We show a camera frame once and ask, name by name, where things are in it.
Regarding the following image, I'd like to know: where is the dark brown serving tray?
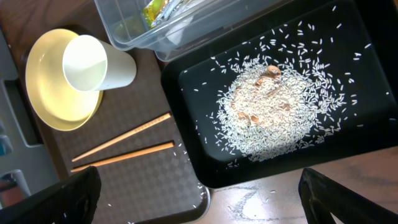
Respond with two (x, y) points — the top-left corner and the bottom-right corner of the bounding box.
(39, 49), (210, 223)

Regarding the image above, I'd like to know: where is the pile of rice waste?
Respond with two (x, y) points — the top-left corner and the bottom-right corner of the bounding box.
(192, 4), (374, 169)

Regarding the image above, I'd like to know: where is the green orange snack wrapper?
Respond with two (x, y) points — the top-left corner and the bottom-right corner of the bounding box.
(142, 0), (191, 29)

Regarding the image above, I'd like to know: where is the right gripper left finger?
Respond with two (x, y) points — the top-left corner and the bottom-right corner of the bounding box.
(1, 166), (101, 224)

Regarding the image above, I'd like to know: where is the wooden chopstick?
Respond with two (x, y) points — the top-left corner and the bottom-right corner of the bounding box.
(71, 141), (175, 172)
(72, 113), (172, 162)

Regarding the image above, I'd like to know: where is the grey dish rack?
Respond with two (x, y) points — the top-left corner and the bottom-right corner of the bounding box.
(1, 35), (59, 208)

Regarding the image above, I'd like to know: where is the black waste tray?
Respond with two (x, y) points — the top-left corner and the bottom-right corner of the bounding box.
(161, 1), (397, 189)

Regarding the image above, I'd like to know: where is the white paper cup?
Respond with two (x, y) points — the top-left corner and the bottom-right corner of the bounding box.
(62, 35), (137, 91)

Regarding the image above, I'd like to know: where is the yellow plate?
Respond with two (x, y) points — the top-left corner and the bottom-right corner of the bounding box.
(25, 29), (103, 131)

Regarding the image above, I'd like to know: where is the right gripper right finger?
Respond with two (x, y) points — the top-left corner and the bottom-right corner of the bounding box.
(298, 168), (397, 224)

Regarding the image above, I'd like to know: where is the clear plastic bin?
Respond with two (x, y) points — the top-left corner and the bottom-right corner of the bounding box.
(95, 0), (285, 62)

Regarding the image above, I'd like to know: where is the upper wooden chopstick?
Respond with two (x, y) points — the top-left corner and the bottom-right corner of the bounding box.
(72, 113), (172, 162)

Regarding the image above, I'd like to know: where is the lower wooden chopstick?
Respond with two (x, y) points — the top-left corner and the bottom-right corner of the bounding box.
(71, 141), (175, 172)

